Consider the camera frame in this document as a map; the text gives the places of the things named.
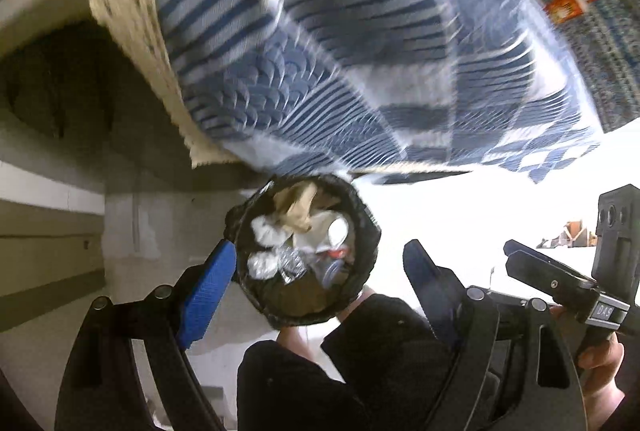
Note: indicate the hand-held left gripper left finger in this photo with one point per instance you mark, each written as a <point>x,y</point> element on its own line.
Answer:
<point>210,296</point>

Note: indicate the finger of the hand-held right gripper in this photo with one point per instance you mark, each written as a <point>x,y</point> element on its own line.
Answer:
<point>550,292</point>
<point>545,266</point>

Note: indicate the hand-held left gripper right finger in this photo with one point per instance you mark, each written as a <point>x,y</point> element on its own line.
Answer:
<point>425,281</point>

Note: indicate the silvery white ball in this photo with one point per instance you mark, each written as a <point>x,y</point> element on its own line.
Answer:
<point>262,265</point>

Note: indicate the trash bin with black bag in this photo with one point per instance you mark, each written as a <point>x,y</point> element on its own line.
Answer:
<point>295,306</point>

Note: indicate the grey paper cup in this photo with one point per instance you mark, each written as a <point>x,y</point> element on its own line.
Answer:
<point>340,231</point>

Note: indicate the tan paper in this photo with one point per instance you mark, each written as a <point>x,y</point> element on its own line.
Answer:
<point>297,206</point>

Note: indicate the person's right hand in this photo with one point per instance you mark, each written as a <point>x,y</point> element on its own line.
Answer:
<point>602,366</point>

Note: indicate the small white crumpled tissue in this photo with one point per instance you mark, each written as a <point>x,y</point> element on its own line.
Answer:
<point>267,231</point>

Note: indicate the clear crumpled plastic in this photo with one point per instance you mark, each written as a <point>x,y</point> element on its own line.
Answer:
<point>295,263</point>

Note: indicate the person's black trousers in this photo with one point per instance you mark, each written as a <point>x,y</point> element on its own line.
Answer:
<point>360,371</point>

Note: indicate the beige cabinet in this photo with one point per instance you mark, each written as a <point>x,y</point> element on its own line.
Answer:
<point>50,251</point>

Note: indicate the blue patterned rug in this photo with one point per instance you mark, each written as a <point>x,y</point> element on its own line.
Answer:
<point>610,51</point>

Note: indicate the blue patterned tablecloth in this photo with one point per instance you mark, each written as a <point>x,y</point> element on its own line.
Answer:
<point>325,61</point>

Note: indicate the orange packet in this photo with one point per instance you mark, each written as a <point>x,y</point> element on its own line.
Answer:
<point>565,6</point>

